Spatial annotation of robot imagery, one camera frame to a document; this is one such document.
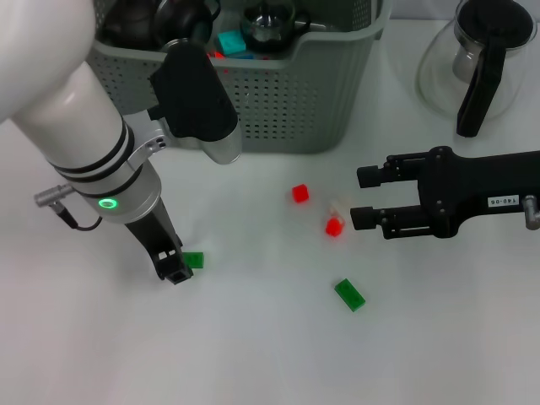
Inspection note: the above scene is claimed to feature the left wrist camera housing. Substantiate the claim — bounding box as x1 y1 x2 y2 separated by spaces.
147 41 244 165

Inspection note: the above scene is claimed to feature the glass pitcher black handle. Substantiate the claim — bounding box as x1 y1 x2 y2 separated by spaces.
415 0 537 138

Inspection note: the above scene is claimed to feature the arm connector cable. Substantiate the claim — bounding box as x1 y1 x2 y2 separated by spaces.
33 183 103 232
524 193 540 230

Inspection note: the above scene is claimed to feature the right arm connector cable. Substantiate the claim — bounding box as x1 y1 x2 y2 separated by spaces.
524 193 540 230

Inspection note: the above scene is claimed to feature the grey perforated storage bin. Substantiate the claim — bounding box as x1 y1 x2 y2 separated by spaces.
90 0 393 154

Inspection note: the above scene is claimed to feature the black ceramic teapot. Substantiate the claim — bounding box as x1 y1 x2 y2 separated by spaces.
94 0 159 50

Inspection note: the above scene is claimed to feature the left arm connector cable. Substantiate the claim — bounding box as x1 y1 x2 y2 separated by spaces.
33 183 103 232

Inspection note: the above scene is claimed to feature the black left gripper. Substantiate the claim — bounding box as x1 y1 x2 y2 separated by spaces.
123 197 195 287

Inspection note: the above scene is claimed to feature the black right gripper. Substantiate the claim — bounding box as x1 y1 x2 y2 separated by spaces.
349 145 540 240

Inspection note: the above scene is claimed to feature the cyan square brick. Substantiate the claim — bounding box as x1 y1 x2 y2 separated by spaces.
217 30 247 55

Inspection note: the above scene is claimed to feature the white toy brick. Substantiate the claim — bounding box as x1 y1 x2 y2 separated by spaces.
327 194 354 220

